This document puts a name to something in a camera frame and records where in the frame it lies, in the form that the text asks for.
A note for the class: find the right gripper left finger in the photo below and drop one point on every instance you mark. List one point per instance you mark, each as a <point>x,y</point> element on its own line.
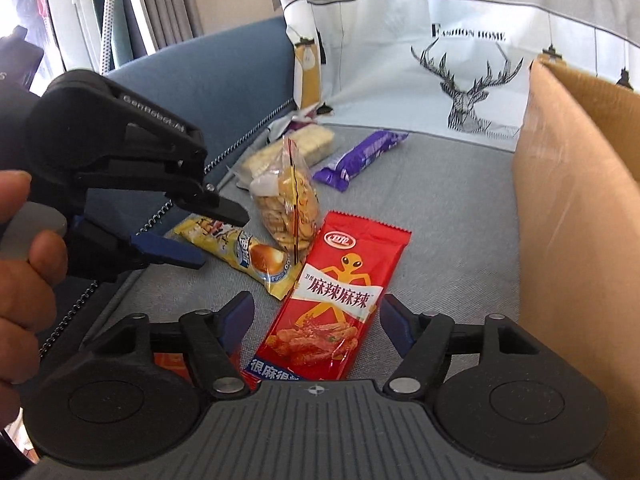
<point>211,339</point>

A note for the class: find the red square snack packet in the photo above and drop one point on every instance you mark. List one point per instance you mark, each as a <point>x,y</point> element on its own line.
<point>173,362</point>

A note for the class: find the deer print pillow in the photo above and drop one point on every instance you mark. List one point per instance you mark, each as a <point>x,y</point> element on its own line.
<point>452,68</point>

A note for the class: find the left hand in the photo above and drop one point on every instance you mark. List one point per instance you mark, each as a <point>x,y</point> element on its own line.
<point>27,308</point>

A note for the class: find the yellow cake snack packet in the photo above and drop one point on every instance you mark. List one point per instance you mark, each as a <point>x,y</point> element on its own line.
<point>272,267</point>

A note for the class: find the clear bag small biscuits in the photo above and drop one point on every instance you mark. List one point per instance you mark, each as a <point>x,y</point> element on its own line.
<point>288,205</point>

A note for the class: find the brown cardboard box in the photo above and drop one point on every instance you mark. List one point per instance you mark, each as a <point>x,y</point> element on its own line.
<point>576,180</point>

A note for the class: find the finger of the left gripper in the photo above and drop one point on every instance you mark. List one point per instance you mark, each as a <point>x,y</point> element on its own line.
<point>96,247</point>
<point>207,202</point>

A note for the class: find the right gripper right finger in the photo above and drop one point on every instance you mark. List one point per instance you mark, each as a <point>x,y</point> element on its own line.
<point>422,341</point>

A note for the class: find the white rice cracker pack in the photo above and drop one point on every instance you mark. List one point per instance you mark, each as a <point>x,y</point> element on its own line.
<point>312,144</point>

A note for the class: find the red spicy snack bag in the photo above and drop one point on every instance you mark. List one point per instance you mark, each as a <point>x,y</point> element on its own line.
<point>327,314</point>

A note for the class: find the grey window curtain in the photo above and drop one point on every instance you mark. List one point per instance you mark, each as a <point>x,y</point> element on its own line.
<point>117,32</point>

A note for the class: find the purple chocolate bar wrapper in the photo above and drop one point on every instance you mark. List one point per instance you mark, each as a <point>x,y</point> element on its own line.
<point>351,164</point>

